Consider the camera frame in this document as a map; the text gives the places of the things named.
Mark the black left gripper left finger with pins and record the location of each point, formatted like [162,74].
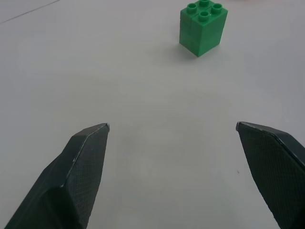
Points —
[71,181]

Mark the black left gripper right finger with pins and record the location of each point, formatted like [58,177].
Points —
[276,167]

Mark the green toy brick stack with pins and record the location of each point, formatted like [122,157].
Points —
[202,31]

